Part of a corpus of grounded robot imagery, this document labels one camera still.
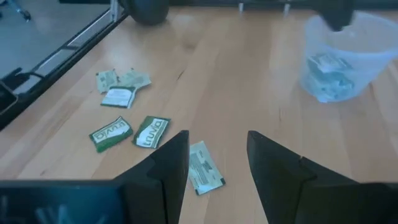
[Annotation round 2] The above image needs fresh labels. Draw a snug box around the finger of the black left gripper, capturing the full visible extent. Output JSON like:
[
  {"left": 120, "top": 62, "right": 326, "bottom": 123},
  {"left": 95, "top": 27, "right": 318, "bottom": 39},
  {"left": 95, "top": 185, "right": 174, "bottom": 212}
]
[{"left": 310, "top": 0, "right": 356, "bottom": 32}]

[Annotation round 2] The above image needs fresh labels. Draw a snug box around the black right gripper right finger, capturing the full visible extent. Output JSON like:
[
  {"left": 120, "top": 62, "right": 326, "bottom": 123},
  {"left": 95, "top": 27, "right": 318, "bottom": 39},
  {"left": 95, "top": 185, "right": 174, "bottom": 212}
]
[{"left": 247, "top": 130, "right": 359, "bottom": 224}]

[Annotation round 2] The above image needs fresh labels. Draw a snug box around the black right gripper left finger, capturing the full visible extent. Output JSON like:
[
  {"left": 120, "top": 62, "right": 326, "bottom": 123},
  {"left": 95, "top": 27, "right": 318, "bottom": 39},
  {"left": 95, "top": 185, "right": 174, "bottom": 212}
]
[{"left": 113, "top": 129, "right": 190, "bottom": 224}]

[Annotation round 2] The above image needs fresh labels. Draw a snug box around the clear plastic cup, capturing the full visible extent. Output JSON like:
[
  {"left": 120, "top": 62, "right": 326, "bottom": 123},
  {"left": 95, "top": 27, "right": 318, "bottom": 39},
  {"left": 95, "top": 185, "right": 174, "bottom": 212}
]
[{"left": 300, "top": 11, "right": 398, "bottom": 103}]

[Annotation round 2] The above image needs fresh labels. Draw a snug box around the pale green Stevia packet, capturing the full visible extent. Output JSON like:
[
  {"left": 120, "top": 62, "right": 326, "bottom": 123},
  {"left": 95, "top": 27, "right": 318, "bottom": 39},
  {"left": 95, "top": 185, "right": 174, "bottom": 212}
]
[
  {"left": 117, "top": 68, "right": 152, "bottom": 91},
  {"left": 95, "top": 68, "right": 119, "bottom": 94}
]

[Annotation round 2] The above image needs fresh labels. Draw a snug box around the black device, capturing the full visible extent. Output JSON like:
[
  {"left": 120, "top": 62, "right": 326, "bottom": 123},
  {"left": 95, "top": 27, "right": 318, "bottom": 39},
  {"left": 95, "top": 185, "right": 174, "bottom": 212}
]
[{"left": 0, "top": 80, "right": 19, "bottom": 116}]

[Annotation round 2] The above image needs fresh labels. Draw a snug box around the chair base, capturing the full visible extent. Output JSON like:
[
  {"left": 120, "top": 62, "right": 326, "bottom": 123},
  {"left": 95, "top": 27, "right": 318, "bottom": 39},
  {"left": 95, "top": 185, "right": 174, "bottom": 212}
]
[{"left": 0, "top": 0, "right": 32, "bottom": 22}]

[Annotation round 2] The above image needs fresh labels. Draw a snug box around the black table edge rail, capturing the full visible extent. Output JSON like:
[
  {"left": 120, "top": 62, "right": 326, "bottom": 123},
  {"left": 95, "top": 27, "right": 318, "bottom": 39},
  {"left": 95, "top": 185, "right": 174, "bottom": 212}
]
[{"left": 0, "top": 12, "right": 129, "bottom": 131}]

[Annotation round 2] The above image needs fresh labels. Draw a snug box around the white metal frame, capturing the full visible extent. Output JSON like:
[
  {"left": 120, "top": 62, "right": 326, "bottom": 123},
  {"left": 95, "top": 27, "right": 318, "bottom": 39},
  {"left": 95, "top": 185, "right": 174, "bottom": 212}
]
[{"left": 40, "top": 0, "right": 122, "bottom": 72}]

